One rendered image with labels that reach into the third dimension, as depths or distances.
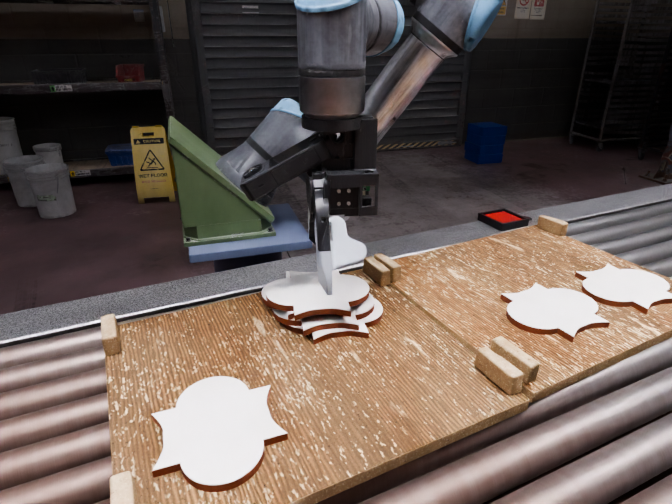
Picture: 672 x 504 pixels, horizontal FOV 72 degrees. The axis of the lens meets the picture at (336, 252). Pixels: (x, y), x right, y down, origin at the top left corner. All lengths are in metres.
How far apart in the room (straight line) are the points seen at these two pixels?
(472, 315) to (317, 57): 0.40
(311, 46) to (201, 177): 0.55
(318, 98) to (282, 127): 0.53
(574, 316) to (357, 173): 0.36
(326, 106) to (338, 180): 0.08
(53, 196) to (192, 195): 3.16
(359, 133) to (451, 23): 0.44
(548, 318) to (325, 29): 0.46
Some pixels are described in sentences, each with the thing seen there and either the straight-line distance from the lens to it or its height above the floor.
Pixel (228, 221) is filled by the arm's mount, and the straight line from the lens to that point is 1.05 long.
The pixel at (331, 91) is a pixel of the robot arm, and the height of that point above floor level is 1.24.
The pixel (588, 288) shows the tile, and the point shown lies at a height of 0.95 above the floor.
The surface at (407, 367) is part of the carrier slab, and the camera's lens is 0.57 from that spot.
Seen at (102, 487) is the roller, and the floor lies 0.91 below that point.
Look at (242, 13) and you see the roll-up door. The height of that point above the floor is 1.48.
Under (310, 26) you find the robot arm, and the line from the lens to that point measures 0.52.
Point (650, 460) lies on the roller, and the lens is 0.58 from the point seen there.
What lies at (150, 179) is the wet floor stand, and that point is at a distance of 4.18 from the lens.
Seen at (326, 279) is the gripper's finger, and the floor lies 1.03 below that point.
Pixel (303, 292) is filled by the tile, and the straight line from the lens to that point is 0.63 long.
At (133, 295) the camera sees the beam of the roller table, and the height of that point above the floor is 0.92.
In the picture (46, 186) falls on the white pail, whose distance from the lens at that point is 4.12.
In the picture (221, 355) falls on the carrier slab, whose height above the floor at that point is 0.94.
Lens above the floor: 1.29
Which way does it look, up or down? 25 degrees down
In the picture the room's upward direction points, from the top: straight up
